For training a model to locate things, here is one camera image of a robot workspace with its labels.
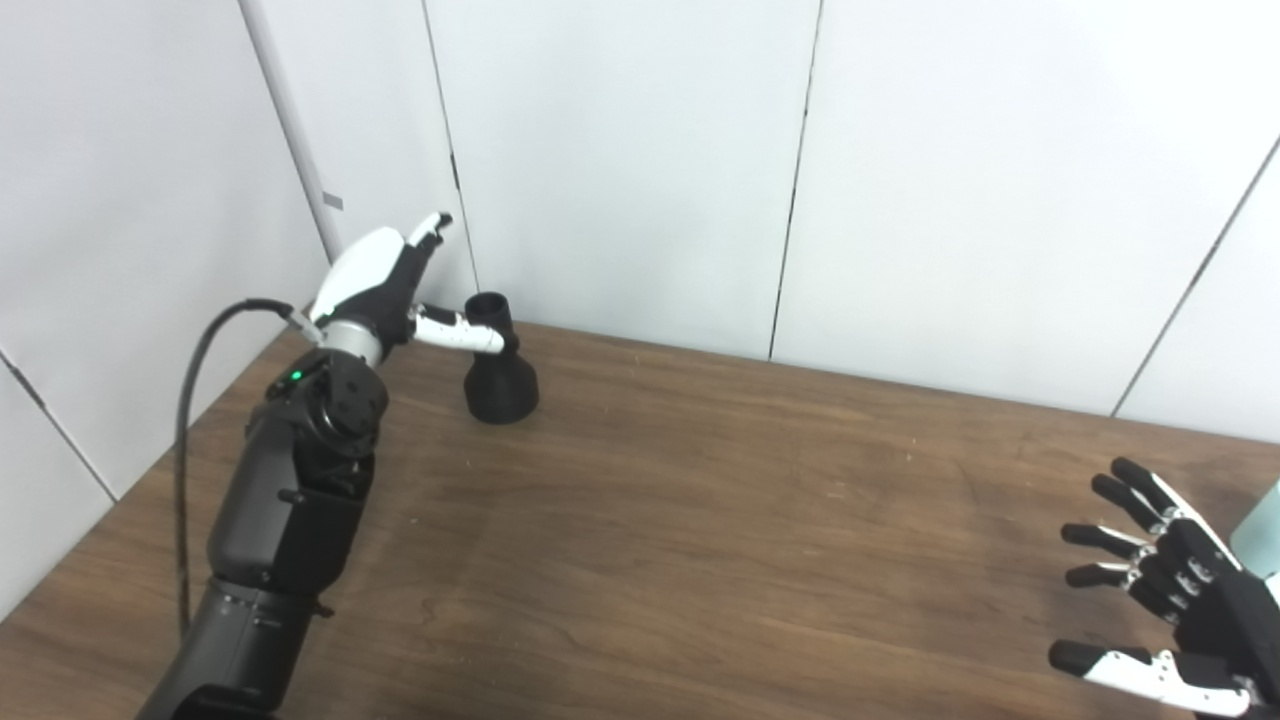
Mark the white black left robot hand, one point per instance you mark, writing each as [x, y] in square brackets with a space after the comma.
[365, 270]

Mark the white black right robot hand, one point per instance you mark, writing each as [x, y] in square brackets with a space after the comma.
[1215, 600]

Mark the black funnel-shaped nozzle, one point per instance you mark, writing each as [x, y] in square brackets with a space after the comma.
[500, 385]

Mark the white wall corner post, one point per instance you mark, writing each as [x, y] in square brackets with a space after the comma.
[295, 130]

